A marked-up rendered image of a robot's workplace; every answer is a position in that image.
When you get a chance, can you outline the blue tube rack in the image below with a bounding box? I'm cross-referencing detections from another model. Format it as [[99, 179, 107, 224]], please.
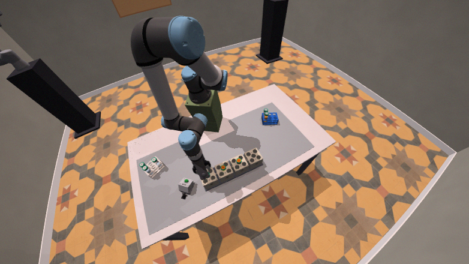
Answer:
[[261, 113, 278, 125]]

